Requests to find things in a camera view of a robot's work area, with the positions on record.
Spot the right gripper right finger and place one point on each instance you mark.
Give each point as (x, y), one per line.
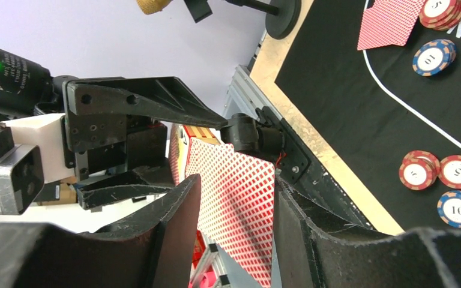
(316, 248)

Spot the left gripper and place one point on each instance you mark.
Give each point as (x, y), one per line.
(107, 158)

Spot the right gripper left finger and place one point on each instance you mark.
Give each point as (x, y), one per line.
(152, 247)

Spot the playing card deck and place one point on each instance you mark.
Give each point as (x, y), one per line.
(237, 196)

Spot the red poker chip stack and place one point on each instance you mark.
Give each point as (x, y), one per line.
(419, 170)

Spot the blue poker chip stack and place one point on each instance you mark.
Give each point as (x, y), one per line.
(449, 208)

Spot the single playing card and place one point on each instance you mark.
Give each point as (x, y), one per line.
(388, 23)

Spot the single red poker chip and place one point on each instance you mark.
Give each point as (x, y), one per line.
(440, 15)

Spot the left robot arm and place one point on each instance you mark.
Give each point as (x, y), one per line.
(27, 89)

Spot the black poker table mat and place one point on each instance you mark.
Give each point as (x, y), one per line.
(370, 108)

